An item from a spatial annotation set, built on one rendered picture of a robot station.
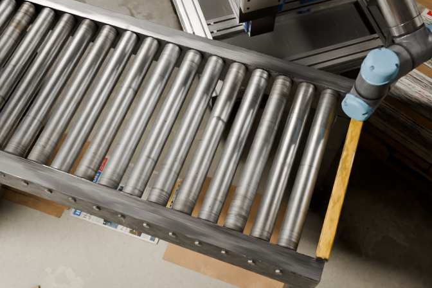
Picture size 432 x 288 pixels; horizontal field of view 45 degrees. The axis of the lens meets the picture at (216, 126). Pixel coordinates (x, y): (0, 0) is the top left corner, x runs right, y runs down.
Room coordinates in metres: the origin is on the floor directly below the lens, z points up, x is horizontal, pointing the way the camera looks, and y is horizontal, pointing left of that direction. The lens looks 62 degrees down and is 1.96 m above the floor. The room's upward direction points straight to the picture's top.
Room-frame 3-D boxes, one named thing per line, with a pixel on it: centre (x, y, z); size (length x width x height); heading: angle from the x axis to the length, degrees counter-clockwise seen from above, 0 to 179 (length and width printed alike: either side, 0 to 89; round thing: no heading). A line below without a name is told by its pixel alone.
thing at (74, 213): (0.72, 0.35, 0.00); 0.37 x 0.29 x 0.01; 71
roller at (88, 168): (0.69, 0.26, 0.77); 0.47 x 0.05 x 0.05; 161
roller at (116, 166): (0.67, 0.19, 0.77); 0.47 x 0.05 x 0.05; 161
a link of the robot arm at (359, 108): (0.66, -0.37, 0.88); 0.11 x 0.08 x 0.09; 140
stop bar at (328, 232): (0.48, -0.31, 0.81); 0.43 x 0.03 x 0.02; 161
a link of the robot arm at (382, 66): (0.67, -0.38, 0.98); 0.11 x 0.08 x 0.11; 125
